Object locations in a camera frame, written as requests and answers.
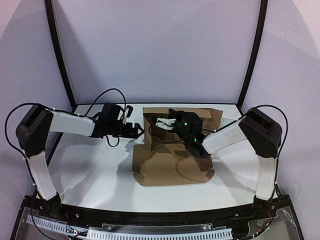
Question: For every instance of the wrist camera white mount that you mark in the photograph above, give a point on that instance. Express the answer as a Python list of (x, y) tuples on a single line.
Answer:
[(127, 113), (164, 123)]

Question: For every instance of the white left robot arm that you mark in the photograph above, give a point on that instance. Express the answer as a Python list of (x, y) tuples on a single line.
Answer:
[(40, 122)]

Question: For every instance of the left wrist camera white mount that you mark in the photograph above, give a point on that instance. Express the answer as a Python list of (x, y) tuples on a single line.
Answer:
[(127, 113)]

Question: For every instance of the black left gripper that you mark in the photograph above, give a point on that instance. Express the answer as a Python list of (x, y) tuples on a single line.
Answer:
[(131, 129)]

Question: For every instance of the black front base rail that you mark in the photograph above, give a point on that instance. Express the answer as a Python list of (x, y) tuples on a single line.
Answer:
[(260, 220)]

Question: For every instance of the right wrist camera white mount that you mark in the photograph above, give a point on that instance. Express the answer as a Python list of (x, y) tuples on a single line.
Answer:
[(164, 123)]

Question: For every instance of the black frame post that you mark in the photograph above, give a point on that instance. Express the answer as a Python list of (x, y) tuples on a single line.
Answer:
[(254, 53), (51, 21)]

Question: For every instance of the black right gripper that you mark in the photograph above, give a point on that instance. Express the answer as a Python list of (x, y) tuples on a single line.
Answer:
[(176, 122)]

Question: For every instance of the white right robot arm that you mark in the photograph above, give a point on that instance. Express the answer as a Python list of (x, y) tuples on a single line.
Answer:
[(245, 152)]

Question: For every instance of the left black frame post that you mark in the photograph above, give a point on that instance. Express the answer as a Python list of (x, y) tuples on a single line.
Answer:
[(51, 21)]

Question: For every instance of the brown cardboard box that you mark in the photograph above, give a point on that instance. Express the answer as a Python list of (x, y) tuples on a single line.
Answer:
[(163, 160)]

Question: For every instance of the right black frame post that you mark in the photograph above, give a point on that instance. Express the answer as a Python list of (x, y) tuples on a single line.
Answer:
[(254, 53)]

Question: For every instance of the white slotted cable duct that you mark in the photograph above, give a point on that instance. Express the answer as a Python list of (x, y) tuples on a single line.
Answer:
[(130, 232)]

